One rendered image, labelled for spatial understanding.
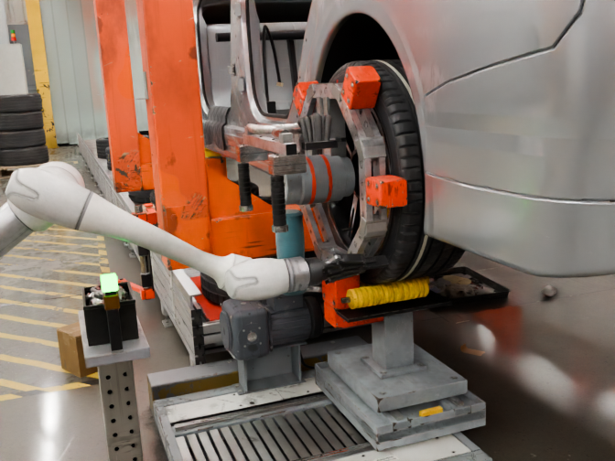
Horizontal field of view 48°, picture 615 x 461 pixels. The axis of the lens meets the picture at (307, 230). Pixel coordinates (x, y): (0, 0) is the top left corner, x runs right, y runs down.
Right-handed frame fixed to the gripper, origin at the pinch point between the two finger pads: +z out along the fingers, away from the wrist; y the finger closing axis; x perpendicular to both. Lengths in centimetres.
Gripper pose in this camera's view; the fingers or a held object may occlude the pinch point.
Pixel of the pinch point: (374, 262)
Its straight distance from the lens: 192.5
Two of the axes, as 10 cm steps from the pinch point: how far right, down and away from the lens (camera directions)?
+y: 2.1, -5.6, -8.0
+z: 9.4, -1.2, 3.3
